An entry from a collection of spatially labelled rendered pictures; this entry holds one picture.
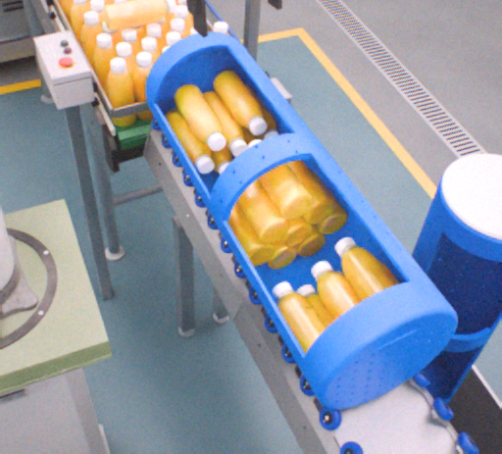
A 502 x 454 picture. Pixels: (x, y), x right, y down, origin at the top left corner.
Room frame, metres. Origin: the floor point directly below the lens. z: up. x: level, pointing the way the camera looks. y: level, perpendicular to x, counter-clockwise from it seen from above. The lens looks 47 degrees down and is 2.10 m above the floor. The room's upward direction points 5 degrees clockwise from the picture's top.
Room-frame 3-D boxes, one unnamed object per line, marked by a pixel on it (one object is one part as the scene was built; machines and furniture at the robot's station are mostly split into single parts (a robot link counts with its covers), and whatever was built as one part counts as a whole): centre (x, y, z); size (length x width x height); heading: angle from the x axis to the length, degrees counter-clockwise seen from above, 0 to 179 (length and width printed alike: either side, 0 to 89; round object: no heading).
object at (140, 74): (1.42, 0.32, 0.99); 0.07 x 0.07 x 0.18
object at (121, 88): (1.38, 0.38, 0.99); 0.07 x 0.07 x 0.18
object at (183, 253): (1.26, 0.20, 0.31); 0.06 x 0.06 x 0.63; 29
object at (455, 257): (1.07, -0.58, 0.59); 0.28 x 0.28 x 0.88
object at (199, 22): (0.84, 0.10, 1.59); 0.03 x 0.01 x 0.07; 37
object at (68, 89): (1.39, 0.53, 1.05); 0.20 x 0.10 x 0.10; 29
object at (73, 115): (1.39, 0.53, 0.50); 0.04 x 0.04 x 1.00; 29
